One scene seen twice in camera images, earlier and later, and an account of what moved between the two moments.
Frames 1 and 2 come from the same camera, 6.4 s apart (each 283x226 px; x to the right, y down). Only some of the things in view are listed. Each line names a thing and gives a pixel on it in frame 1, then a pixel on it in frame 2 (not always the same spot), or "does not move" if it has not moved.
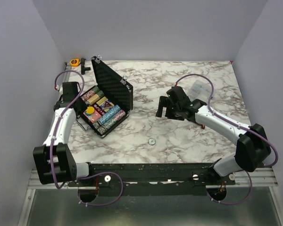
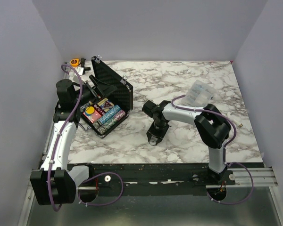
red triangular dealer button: (107, 105) does not move
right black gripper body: (178, 116) to (158, 129)
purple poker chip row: (114, 119) does not move
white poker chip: (152, 141) does not move
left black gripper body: (83, 105) to (88, 94)
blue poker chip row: (113, 110) does not move
